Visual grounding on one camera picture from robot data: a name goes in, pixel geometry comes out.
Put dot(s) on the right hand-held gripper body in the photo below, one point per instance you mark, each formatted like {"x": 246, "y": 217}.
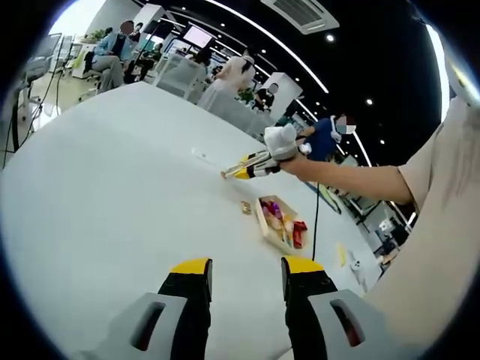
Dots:
{"x": 281, "y": 144}

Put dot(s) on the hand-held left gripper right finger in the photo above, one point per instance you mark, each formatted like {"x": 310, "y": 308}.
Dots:
{"x": 303, "y": 288}

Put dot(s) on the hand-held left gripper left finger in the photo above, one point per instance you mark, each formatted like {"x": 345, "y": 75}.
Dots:
{"x": 183, "y": 296}

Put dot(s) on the large purple food packet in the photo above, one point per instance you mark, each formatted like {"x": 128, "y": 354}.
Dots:
{"x": 270, "y": 209}

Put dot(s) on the cream hexagonal container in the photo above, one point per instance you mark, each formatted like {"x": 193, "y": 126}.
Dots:
{"x": 262, "y": 221}

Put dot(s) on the red food bar packet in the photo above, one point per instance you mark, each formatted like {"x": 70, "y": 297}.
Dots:
{"x": 300, "y": 232}

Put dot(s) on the person's right hand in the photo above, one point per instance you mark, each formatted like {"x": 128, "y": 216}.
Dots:
{"x": 296, "y": 165}

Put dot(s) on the yellow paper strip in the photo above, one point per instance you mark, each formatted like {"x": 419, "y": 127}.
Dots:
{"x": 341, "y": 255}

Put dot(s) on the green potted plant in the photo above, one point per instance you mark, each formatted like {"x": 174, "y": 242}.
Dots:
{"x": 244, "y": 95}
{"x": 98, "y": 34}

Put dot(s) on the curved ceiling light strip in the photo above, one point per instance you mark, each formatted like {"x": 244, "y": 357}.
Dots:
{"x": 438, "y": 67}
{"x": 277, "y": 35}

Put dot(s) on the white mesh office chair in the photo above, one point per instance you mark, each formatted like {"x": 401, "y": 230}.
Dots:
{"x": 180, "y": 77}

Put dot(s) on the round ceiling downlights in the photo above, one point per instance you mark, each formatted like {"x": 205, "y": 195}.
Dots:
{"x": 330, "y": 37}

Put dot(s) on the ceiling air conditioner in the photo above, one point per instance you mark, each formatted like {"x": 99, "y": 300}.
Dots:
{"x": 300, "y": 13}

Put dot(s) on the bright pink-white monitor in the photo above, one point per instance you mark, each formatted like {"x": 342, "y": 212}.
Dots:
{"x": 198, "y": 35}

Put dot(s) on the person's beige shirt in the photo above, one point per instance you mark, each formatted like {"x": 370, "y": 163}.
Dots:
{"x": 442, "y": 243}

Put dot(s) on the white worn chest device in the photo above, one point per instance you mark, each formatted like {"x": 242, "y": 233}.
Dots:
{"x": 461, "y": 82}

